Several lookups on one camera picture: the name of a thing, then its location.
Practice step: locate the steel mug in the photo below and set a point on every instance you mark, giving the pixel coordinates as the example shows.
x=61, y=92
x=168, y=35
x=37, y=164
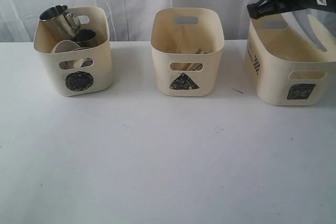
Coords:
x=62, y=23

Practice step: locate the small white bowl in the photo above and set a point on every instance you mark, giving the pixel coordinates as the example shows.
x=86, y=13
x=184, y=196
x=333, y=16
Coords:
x=66, y=46

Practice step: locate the cream bin with circle mark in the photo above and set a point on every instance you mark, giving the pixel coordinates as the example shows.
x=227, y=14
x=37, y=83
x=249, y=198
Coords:
x=82, y=71

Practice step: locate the cream bin with triangle mark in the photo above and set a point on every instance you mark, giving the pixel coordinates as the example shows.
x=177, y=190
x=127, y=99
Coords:
x=187, y=45

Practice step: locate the wooden chopstick long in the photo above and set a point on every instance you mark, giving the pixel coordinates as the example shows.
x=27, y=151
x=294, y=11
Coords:
x=176, y=40

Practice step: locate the steel table knife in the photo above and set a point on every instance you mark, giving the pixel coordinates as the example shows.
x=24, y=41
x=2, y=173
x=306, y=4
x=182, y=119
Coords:
x=195, y=67

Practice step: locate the cream bin with square mark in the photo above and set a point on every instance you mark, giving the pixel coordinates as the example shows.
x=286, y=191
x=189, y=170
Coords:
x=285, y=68

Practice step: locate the wooden chopstick crossing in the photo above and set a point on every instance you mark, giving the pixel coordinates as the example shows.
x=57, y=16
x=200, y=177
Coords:
x=200, y=51

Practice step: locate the white square plate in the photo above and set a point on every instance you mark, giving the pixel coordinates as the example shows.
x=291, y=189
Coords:
x=299, y=22

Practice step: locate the stainless steel bowl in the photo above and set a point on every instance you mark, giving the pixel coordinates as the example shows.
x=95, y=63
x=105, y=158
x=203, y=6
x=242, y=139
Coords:
x=86, y=38

